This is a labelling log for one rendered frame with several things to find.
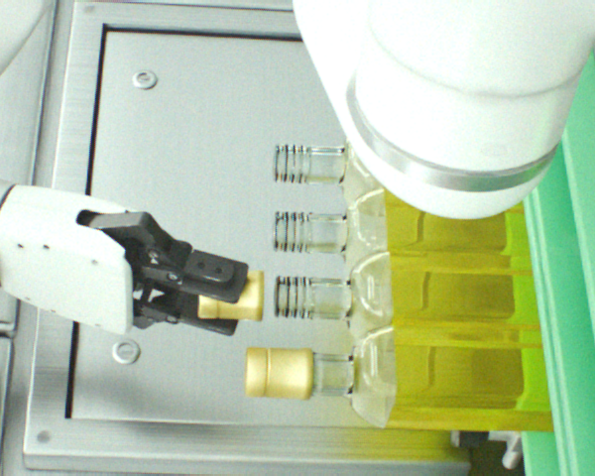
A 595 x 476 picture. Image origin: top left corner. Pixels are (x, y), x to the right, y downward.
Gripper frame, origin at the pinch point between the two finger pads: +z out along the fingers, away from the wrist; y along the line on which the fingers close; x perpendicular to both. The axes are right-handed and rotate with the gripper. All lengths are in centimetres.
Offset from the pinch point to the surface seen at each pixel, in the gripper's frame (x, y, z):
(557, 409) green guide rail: -4.0, 4.0, 24.0
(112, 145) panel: 19.6, -13.1, -14.4
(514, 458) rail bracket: -1.3, -9.3, 23.9
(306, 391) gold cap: -5.6, 0.3, 8.0
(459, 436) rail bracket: -3.0, -5.0, 19.1
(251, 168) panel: 21.1, -13.1, -2.2
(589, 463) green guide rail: -8.4, 6.2, 26.0
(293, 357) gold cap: -3.9, 1.3, 6.6
